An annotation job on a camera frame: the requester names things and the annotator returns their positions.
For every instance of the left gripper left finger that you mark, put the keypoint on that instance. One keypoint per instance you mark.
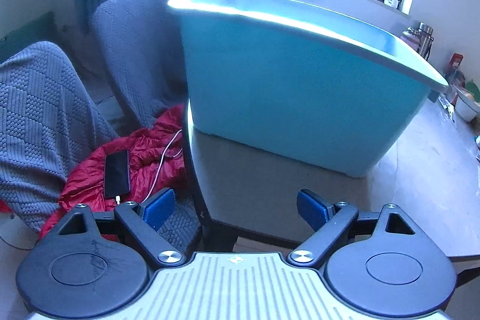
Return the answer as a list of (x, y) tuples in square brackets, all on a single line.
[(140, 223)]

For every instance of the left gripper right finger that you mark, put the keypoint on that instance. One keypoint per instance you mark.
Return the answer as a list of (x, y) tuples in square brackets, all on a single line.
[(331, 224)]

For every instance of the black smartphone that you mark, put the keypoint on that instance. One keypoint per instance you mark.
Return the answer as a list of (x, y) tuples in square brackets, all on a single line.
[(116, 175)]

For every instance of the red down jacket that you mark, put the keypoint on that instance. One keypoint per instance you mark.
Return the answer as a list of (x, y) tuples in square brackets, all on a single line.
[(155, 163)]

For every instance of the teal plastic storage bin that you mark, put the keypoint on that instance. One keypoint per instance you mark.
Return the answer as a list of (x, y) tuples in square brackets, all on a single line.
[(300, 81)]

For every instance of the grey knit chair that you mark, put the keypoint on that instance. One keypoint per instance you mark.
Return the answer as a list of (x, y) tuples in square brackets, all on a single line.
[(144, 63)]

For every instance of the white bowl with food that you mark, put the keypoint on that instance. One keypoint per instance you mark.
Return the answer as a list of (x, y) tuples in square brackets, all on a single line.
[(466, 106)]

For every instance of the pink water bottle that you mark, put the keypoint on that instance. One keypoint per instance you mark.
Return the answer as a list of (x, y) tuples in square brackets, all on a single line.
[(412, 37)]

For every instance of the red black box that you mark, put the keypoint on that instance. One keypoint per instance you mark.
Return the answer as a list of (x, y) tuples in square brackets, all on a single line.
[(453, 64)]

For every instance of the steel thermos bottle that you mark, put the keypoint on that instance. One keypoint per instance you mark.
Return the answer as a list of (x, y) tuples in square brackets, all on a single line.
[(426, 40)]

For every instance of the small white device on sill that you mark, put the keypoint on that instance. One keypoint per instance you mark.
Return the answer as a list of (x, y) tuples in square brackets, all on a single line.
[(392, 3)]

